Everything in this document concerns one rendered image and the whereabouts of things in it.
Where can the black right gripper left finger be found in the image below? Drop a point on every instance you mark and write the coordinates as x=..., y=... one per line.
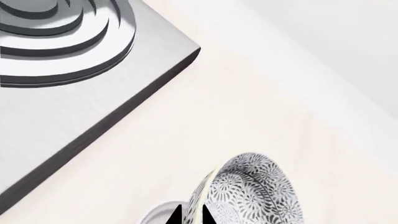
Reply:
x=174, y=217

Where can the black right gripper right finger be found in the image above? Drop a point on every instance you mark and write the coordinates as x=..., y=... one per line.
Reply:
x=207, y=217

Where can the floral patterned black white bowl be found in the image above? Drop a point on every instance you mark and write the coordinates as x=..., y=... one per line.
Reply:
x=255, y=191

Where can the silver flat stove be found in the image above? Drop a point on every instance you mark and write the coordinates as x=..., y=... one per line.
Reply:
x=77, y=112

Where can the grey spiral stove burner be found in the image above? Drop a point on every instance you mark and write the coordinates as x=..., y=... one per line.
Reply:
x=62, y=39

